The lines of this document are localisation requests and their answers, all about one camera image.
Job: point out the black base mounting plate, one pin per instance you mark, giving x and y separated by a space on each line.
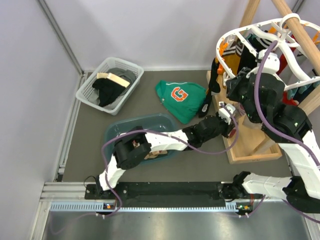
176 194

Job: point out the red christmas sock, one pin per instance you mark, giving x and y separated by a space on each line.
282 64

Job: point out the beige brown argyle sock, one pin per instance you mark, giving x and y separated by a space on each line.
150 155

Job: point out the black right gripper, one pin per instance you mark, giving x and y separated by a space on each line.
232 84

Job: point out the green jacket with orange logo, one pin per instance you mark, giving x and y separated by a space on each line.
181 99

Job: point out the clothes pile in basket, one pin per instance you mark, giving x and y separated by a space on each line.
108 94

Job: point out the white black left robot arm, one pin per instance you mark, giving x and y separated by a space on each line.
131 148

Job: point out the blue translucent plastic tub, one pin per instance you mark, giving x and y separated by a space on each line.
160 122

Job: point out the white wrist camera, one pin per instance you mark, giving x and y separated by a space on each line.
226 111
271 64

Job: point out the black sports sock blue accents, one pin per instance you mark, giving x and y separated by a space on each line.
213 88

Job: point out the wooden hanging rod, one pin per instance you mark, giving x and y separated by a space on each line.
299 32

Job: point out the black white striped sock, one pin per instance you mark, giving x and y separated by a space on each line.
247 59

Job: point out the white round sock hanger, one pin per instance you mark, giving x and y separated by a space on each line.
267 32

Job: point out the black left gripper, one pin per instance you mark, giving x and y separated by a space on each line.
228 128

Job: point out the wooden rack base frame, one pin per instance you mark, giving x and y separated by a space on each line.
252 145

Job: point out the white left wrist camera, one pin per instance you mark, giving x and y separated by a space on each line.
226 111

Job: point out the aluminium frame rail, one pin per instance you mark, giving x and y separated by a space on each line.
160 211

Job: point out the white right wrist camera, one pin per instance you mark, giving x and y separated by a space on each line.
271 64

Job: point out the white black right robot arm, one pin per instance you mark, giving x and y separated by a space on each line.
289 127

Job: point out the mustard yellow sock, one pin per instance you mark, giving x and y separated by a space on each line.
232 61

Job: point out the white plastic laundry basket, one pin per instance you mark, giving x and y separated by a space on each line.
86 89

